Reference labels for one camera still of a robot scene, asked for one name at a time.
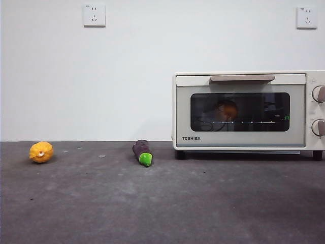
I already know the cream Toshiba toaster oven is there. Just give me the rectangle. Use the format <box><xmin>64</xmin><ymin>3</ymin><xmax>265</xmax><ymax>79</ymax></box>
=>
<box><xmin>172</xmin><ymin>70</ymin><xmax>325</xmax><ymax>161</ymax></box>

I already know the yellow bumpy toy fruit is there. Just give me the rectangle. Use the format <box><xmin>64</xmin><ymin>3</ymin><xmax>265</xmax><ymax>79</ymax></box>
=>
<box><xmin>28</xmin><ymin>141</ymin><xmax>54</xmax><ymax>164</ymax></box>

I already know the metal wire oven rack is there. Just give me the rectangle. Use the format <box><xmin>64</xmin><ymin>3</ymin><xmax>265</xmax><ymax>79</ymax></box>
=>
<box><xmin>199</xmin><ymin>119</ymin><xmax>277</xmax><ymax>126</ymax></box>

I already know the brown potato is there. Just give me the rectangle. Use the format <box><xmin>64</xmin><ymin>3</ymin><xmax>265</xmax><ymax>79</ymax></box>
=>
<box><xmin>215</xmin><ymin>99</ymin><xmax>240</xmax><ymax>120</ymax></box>

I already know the purple toy eggplant green stem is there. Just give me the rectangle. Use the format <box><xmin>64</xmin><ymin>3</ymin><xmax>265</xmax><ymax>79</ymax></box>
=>
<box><xmin>132</xmin><ymin>139</ymin><xmax>154</xmax><ymax>168</ymax></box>

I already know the oven door with tan handle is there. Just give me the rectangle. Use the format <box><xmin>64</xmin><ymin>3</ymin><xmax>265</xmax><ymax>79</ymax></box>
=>
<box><xmin>175</xmin><ymin>73</ymin><xmax>307</xmax><ymax>148</ymax></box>

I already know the white wall socket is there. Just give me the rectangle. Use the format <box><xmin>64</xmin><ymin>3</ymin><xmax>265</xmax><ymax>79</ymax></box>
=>
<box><xmin>296</xmin><ymin>6</ymin><xmax>318</xmax><ymax>30</ymax></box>
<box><xmin>84</xmin><ymin>3</ymin><xmax>107</xmax><ymax>28</ymax></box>

